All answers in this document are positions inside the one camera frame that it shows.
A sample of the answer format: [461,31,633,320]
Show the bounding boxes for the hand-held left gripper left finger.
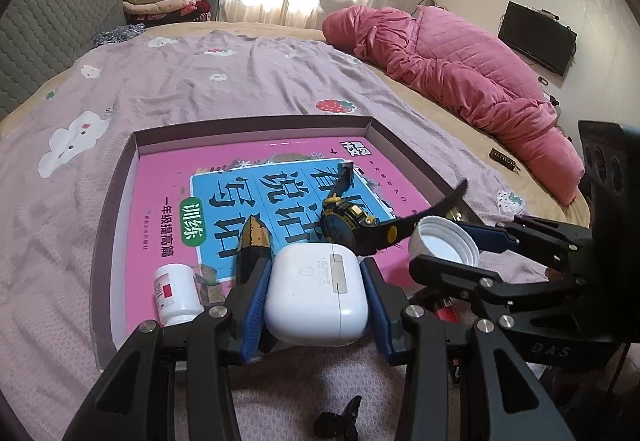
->
[90,262,273,441]

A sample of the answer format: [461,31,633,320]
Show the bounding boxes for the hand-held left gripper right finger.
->
[361,257,576,441]

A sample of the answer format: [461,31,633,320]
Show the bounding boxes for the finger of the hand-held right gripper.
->
[410,253,586,332]
[457,216,593,267]

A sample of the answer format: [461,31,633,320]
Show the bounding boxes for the white plastic screw cap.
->
[408,216,481,267]

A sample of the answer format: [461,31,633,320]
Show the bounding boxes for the red lighter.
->
[434,296,458,323]

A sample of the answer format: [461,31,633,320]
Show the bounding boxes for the white earbuds case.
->
[264,242,369,347]

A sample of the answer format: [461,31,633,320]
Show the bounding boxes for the black and yellow wristwatch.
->
[320,160,468,256]

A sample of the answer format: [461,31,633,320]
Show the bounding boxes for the black hair claw clip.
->
[315,395,362,441]

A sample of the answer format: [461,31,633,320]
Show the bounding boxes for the shallow grey cardboard box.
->
[90,116,488,367]

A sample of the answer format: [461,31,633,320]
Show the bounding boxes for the small grey patterned block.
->
[195,271,226,307]

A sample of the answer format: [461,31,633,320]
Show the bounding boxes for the white pill bottle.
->
[153,263,206,328]

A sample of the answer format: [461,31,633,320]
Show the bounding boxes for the small dark patterned bar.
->
[489,148,521,172]

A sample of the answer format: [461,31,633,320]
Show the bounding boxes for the beige bed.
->
[0,20,593,441]

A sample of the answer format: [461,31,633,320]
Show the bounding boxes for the pink and blue book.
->
[112,138,433,347]

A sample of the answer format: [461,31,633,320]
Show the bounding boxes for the pink quilted duvet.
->
[322,5,586,207]

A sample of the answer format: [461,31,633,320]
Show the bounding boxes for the black flat television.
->
[497,1,578,77]

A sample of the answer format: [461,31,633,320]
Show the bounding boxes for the purple printed bedsheet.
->
[0,30,556,441]

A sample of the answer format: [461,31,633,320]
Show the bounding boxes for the red patterned clothing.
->
[180,0,213,22]

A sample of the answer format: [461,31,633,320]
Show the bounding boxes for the blue patterned cloth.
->
[94,24,146,47]

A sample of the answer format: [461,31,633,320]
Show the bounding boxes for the grey quilted headboard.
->
[0,0,126,122]

